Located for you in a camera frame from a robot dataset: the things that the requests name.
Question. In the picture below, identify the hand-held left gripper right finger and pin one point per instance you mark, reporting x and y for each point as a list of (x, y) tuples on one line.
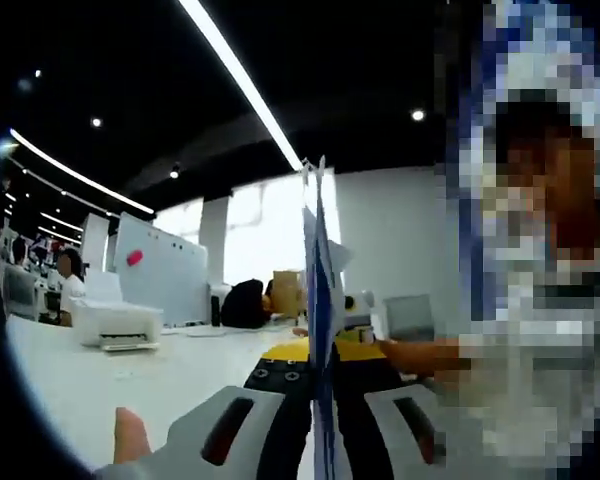
[(360, 400)]

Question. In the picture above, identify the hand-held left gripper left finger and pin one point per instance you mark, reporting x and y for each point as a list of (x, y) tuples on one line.
[(280, 415)]

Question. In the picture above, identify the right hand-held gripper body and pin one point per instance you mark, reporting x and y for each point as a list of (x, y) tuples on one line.
[(360, 312)]

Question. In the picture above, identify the person's left hand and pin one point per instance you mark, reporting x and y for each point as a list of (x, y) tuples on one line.
[(132, 435)]

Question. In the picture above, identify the cardboard box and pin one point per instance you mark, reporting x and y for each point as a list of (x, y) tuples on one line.
[(287, 290)]

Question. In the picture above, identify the black bag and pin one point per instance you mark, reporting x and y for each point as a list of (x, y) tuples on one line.
[(242, 305)]

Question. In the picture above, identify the whiteboard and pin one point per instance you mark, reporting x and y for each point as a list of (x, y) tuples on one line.
[(170, 280)]

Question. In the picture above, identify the white printer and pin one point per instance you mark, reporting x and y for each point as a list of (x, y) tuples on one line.
[(120, 320)]

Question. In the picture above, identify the white table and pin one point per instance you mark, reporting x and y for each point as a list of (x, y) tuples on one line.
[(80, 390)]

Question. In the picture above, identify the pink whiteboard eraser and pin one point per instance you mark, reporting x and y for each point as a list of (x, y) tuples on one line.
[(134, 257)]

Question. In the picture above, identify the white ceiling light strip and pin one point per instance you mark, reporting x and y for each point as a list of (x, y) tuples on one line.
[(240, 82), (80, 171)]

